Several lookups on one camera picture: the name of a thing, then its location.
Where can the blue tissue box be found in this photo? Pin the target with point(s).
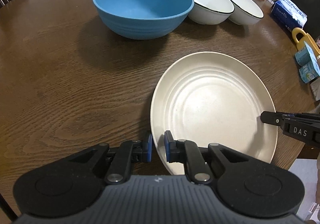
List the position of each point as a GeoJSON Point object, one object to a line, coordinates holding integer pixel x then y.
{"type": "Point", "coordinates": [288, 14]}

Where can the yellow mug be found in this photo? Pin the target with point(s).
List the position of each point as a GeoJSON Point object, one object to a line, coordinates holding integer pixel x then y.
{"type": "Point", "coordinates": [306, 38]}

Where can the white plastic packet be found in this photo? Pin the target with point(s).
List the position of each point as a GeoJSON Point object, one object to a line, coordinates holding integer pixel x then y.
{"type": "Point", "coordinates": [315, 88]}

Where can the blue bowl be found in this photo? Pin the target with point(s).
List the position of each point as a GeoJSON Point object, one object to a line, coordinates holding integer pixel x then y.
{"type": "Point", "coordinates": [143, 19]}

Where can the cream plate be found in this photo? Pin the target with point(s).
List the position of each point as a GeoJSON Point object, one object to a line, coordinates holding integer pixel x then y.
{"type": "Point", "coordinates": [210, 97]}

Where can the white bowl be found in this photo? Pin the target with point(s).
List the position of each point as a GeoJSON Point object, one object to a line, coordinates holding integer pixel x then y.
{"type": "Point", "coordinates": [246, 12]}
{"type": "Point", "coordinates": [211, 12]}

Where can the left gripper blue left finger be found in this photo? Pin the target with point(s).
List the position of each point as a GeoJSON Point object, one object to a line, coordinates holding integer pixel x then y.
{"type": "Point", "coordinates": [143, 151]}

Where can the white bowl right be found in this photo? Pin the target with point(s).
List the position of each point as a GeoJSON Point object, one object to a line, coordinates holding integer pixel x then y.
{"type": "Point", "coordinates": [246, 12]}

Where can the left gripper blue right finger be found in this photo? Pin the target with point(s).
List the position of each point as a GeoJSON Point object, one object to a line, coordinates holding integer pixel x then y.
{"type": "Point", "coordinates": [174, 149]}

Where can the white bowl left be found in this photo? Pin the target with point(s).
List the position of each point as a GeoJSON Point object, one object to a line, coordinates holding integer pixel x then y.
{"type": "Point", "coordinates": [211, 12]}

